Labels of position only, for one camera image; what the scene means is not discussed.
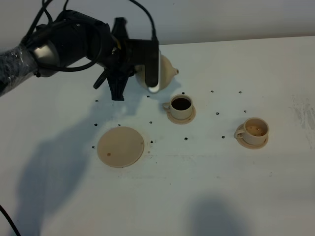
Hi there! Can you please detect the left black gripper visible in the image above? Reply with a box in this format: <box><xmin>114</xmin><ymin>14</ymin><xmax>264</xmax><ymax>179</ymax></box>
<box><xmin>93</xmin><ymin>17</ymin><xmax>135</xmax><ymax>101</ymax></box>

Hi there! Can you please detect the beige ceramic teapot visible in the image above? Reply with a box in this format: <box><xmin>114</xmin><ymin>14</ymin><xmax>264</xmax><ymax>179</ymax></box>
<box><xmin>135</xmin><ymin>53</ymin><xmax>179</xmax><ymax>93</ymax></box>

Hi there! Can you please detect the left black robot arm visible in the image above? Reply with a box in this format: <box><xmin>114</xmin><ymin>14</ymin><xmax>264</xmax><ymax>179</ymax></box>
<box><xmin>0</xmin><ymin>10</ymin><xmax>159</xmax><ymax>101</ymax></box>

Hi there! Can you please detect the beige teacup near centre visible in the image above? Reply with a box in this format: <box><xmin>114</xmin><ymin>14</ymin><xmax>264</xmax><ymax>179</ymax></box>
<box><xmin>162</xmin><ymin>94</ymin><xmax>193</xmax><ymax>121</ymax></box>

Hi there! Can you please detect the beige teacup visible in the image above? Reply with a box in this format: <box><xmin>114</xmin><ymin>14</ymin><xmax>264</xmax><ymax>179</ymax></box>
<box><xmin>234</xmin><ymin>118</ymin><xmax>269</xmax><ymax>146</ymax></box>
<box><xmin>162</xmin><ymin>94</ymin><xmax>193</xmax><ymax>121</ymax></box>

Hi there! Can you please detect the small saucer under centre cup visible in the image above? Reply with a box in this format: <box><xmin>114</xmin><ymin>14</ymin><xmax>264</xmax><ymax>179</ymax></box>
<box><xmin>166</xmin><ymin>107</ymin><xmax>196</xmax><ymax>125</ymax></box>

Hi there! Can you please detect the small saucer under cup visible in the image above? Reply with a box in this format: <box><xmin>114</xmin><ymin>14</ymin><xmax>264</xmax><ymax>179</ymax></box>
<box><xmin>166</xmin><ymin>107</ymin><xmax>196</xmax><ymax>125</ymax></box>
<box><xmin>234</xmin><ymin>124</ymin><xmax>269</xmax><ymax>149</ymax></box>

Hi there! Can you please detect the large round beige saucer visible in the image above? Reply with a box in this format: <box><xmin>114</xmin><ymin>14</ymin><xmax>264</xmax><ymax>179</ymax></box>
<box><xmin>97</xmin><ymin>126</ymin><xmax>145</xmax><ymax>168</ymax></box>

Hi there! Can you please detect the small saucer under right cup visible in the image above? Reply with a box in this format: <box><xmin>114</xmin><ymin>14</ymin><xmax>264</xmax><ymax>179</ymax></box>
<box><xmin>234</xmin><ymin>124</ymin><xmax>269</xmax><ymax>149</ymax></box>

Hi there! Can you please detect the beige teacup on right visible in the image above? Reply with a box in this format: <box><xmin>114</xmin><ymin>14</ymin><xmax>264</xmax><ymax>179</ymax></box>
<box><xmin>234</xmin><ymin>118</ymin><xmax>269</xmax><ymax>146</ymax></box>

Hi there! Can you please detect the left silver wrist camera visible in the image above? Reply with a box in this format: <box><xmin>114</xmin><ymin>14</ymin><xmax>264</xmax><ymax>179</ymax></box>
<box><xmin>126</xmin><ymin>39</ymin><xmax>161</xmax><ymax>93</ymax></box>

